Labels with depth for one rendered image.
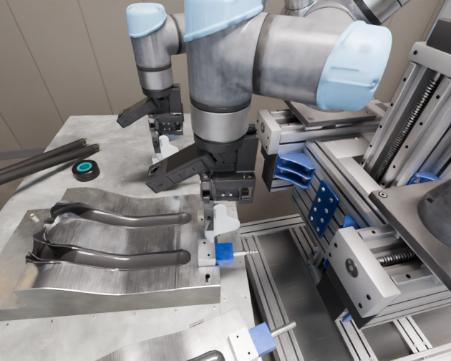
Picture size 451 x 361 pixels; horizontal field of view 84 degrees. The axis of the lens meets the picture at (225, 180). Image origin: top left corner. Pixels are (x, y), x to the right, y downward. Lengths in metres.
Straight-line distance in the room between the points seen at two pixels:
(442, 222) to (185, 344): 0.49
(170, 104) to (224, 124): 0.35
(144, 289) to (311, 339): 0.87
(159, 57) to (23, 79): 1.92
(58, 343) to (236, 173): 0.50
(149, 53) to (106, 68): 1.68
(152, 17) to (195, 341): 0.60
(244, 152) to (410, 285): 0.37
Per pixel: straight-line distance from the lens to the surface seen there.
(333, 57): 0.25
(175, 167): 0.36
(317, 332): 1.30
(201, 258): 0.54
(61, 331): 0.69
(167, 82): 0.60
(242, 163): 0.36
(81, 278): 0.59
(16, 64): 2.41
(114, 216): 0.68
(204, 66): 0.27
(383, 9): 0.37
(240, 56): 0.26
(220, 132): 0.30
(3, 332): 0.75
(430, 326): 1.54
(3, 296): 0.72
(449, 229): 0.55
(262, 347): 0.54
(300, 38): 0.26
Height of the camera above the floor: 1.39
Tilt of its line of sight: 43 degrees down
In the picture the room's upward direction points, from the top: 2 degrees clockwise
